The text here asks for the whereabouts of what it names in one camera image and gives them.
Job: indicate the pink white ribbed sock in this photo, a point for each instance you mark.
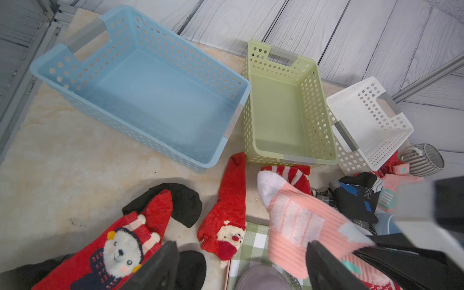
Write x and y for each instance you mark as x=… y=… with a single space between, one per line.
x=297 y=218

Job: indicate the aluminium frame post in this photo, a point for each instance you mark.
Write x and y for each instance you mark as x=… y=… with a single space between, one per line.
x=17 y=95
x=455 y=64

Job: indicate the light blue plastic basket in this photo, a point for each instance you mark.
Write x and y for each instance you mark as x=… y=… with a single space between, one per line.
x=145 y=81

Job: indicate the right aluminium frame post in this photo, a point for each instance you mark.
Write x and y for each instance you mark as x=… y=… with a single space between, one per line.
x=455 y=64

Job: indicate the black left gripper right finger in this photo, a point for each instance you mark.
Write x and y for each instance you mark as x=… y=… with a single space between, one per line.
x=326 y=272

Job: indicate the red bear Christmas sock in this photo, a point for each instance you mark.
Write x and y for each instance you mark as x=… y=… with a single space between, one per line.
x=117 y=254

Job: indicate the lilac ceramic bowl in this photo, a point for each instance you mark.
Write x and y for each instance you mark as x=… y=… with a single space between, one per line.
x=262 y=277

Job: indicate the grey striped ceramic mug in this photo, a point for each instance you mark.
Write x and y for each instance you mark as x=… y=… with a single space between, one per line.
x=423 y=159

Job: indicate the red Santa Christmas sock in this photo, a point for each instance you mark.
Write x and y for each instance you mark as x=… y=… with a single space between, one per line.
x=223 y=229

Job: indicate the green white checkered cloth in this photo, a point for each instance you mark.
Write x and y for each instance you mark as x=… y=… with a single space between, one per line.
x=254 y=252

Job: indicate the black blue sport sock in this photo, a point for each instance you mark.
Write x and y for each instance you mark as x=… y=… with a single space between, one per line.
x=357 y=196

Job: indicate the black sock on table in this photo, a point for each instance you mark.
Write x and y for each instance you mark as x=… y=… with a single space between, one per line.
x=187 y=206

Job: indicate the light green plastic basket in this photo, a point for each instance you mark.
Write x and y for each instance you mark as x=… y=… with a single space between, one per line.
x=286 y=119

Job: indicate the red white striped sock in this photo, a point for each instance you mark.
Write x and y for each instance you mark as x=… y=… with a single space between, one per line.
x=297 y=176

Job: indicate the white plastic basket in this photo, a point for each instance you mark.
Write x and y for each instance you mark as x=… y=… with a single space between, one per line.
x=368 y=126

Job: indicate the left aluminium frame post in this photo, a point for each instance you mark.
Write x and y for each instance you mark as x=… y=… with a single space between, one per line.
x=17 y=95

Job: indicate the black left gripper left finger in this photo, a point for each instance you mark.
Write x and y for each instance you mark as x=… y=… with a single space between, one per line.
x=158 y=273

